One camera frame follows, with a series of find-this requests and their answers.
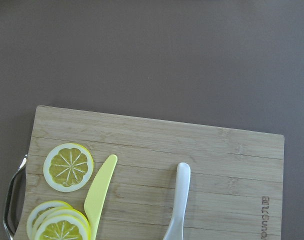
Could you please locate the single lemon slice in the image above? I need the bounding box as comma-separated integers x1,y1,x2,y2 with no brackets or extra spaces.
43,143,94,193

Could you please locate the yellow plastic knife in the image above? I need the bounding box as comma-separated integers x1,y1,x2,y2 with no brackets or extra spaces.
83,154,118,240

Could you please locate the bamboo cutting board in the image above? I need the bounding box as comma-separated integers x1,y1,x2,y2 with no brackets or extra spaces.
14,106,285,240

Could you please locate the middle stacked lemon slice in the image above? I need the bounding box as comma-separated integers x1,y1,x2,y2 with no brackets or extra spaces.
31,205,80,236

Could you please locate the top stacked lemon slice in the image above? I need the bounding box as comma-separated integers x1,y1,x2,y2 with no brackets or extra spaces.
32,208,91,240

